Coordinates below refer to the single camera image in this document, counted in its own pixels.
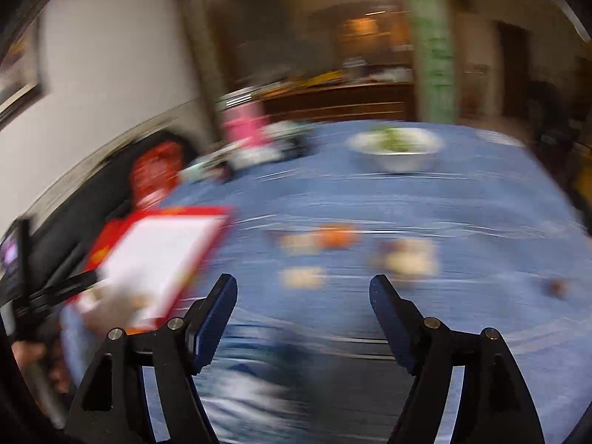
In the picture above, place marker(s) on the teal cloth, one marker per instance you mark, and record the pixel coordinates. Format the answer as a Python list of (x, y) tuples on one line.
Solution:
[(200, 169)]

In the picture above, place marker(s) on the red box with white inside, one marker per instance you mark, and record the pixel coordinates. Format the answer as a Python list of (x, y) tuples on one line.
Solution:
[(162, 249)]

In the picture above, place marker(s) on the red plastic bag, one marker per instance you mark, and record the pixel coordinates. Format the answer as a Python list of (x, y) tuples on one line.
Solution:
[(155, 171)]

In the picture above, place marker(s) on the pink knitted container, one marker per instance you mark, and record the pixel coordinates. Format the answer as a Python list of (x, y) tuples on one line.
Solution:
[(243, 122)]

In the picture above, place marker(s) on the black sofa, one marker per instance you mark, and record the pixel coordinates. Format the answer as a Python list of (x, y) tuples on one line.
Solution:
[(83, 208)]

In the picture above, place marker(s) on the white gloves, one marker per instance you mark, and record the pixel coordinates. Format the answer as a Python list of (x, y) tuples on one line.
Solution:
[(259, 150)]

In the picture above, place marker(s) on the framed wall picture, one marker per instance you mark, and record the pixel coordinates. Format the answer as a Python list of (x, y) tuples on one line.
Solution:
[(18, 74)]

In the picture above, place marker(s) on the pale walnut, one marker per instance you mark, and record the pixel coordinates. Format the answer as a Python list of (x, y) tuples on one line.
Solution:
[(303, 277), (300, 243)]

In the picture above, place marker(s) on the brown wooden door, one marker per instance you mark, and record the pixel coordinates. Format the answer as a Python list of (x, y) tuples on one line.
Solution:
[(513, 69)]

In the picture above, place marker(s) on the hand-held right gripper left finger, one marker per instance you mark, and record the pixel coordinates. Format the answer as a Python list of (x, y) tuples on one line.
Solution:
[(216, 317)]

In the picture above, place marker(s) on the green leafy vegetables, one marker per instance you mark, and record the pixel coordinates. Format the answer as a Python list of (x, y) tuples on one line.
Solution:
[(393, 141)]

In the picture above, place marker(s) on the wooden glass partition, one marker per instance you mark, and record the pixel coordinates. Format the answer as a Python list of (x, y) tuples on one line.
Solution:
[(333, 101)]

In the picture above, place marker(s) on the pale biscuit pieces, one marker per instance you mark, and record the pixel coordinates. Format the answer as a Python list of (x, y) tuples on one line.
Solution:
[(411, 260)]

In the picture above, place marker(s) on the red date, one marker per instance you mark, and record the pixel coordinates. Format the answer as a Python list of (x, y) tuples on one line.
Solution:
[(557, 286)]

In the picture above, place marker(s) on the red box lid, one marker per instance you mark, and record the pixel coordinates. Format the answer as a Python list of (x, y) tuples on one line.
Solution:
[(108, 245)]

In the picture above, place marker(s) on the blue plaid tablecloth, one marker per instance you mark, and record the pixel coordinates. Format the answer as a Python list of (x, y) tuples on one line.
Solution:
[(416, 208)]

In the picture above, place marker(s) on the white bowl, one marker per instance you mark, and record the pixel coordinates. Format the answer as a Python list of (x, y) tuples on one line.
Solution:
[(393, 157)]

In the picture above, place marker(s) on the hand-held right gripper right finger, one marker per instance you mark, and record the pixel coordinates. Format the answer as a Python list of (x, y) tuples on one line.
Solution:
[(391, 317)]

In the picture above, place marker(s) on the bamboo painted panel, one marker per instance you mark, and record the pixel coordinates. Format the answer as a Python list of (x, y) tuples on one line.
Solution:
[(432, 46)]

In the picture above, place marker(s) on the orange mandarin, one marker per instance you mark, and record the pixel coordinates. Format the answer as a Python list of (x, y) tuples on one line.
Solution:
[(340, 237)]

